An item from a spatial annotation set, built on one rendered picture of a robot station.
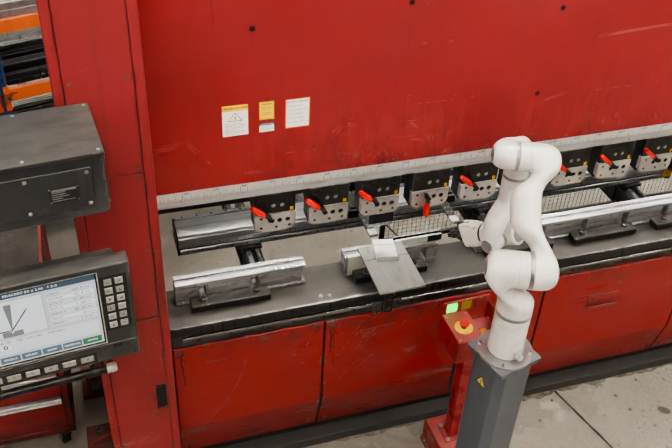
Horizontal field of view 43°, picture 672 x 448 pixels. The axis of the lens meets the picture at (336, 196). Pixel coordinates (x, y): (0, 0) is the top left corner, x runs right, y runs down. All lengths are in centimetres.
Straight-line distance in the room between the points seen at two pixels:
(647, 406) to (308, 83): 242
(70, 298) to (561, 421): 252
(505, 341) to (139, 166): 131
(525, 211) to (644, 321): 159
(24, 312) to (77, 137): 51
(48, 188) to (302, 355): 155
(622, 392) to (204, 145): 248
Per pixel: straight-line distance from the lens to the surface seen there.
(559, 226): 372
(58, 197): 225
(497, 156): 287
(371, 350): 357
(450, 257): 354
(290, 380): 355
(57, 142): 225
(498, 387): 303
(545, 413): 423
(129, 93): 247
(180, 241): 343
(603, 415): 431
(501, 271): 272
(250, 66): 273
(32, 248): 347
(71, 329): 252
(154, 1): 259
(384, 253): 332
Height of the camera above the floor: 315
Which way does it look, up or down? 37 degrees down
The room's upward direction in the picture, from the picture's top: 3 degrees clockwise
